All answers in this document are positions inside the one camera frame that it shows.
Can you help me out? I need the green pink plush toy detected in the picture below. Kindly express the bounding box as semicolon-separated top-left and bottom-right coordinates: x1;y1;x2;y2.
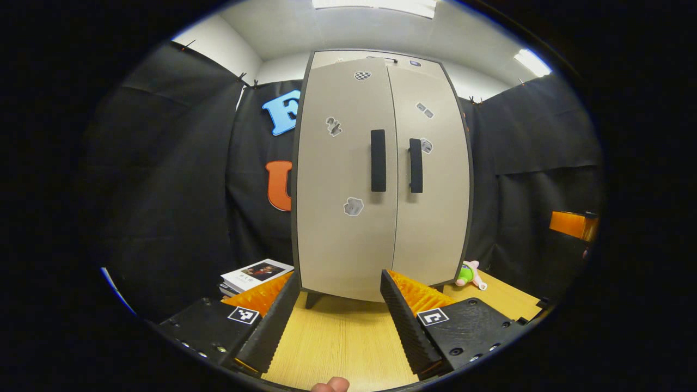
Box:
456;260;488;291

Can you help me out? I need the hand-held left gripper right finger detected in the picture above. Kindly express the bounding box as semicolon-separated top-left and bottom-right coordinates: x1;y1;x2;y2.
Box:
380;268;526;380

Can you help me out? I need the small ceiling light panel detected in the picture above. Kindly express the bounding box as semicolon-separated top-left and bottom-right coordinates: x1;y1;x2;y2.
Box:
515;49;552;77

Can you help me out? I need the white shoe cabinet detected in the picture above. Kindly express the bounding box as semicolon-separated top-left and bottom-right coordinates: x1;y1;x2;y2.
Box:
290;49;473;310

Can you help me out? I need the black door handle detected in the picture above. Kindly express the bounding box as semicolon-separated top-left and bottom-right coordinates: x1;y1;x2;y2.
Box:
371;130;387;192
409;138;424;193

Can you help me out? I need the white cabinet door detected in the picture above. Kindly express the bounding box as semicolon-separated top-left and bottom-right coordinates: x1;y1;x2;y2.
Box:
388;64;470;286
297;59;399;303

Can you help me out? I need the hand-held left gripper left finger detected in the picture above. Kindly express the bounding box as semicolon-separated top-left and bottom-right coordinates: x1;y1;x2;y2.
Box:
158;271;301;376

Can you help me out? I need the white cover book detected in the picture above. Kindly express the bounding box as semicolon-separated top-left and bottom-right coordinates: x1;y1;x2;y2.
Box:
222;259;295;293

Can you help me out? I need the long ceiling light panel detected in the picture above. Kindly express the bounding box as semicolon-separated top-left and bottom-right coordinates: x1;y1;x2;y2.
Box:
313;0;437;18

